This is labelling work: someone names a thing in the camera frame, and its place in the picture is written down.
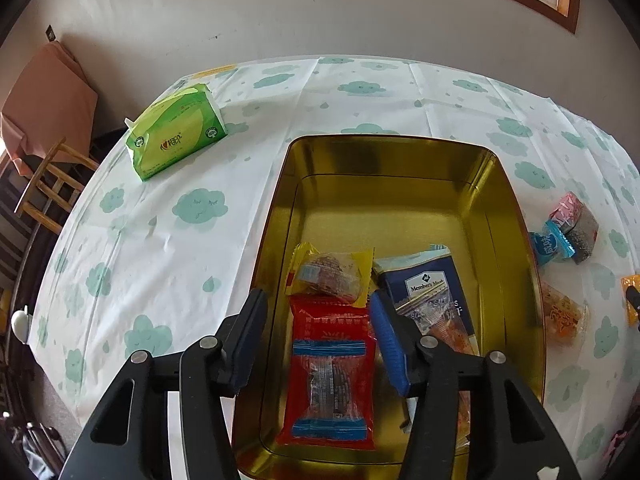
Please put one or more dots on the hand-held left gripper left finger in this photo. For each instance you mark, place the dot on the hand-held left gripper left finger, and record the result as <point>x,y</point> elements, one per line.
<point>247,340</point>

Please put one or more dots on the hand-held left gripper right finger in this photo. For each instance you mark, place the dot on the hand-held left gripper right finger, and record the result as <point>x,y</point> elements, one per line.
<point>390,340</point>

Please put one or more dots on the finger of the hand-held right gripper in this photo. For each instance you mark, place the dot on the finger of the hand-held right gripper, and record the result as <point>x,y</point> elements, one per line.
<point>634,305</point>

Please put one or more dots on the orange yellow snack packet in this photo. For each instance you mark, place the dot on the orange yellow snack packet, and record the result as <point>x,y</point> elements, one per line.
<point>629,281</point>

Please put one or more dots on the large red snack packet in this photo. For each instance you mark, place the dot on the large red snack packet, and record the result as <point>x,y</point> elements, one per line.
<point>330,322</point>

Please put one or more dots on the clear orange rice cracker packet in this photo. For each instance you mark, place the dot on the clear orange rice cracker packet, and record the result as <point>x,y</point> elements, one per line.
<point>565,315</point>

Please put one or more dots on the navy cracker packet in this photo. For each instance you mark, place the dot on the navy cracker packet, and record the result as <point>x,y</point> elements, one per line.
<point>430,280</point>

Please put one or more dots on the clear candy packet blue ends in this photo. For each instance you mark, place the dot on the clear candy packet blue ends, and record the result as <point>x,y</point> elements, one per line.
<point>330,390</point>

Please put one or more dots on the silver black snack packet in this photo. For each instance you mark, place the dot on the silver black snack packet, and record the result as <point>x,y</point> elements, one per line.
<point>585,240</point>

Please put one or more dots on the yellow candy packet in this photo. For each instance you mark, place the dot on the yellow candy packet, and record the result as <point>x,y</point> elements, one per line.
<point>325,275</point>

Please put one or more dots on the small blue orange candy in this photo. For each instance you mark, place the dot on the small blue orange candy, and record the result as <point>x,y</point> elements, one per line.
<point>557,237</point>

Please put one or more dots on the pink snack packet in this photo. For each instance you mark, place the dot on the pink snack packet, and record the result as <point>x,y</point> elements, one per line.
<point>567,210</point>

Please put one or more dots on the maroon tin box gold inside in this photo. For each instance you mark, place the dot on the maroon tin box gold inside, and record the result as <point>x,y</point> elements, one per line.
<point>390,200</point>

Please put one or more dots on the cloud printed tablecloth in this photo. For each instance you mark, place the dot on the cloud printed tablecloth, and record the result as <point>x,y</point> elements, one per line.
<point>175,260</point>

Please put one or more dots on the green tissue pack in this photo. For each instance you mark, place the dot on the green tissue pack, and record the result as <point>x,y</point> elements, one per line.
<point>170,130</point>

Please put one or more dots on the dark wooden chair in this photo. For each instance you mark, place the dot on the dark wooden chair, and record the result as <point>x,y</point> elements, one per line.
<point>35,450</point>

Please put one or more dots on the dark wooden bench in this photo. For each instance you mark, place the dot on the dark wooden bench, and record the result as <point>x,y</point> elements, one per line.
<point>12,240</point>

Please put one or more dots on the light wooden stool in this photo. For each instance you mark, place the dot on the light wooden stool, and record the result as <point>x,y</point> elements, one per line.
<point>55,155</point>

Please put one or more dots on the pink cloth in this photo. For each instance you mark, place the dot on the pink cloth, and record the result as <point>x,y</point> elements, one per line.
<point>50,100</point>

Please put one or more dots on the wall socket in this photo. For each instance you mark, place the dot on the wall socket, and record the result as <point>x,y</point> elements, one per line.
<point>50,32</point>

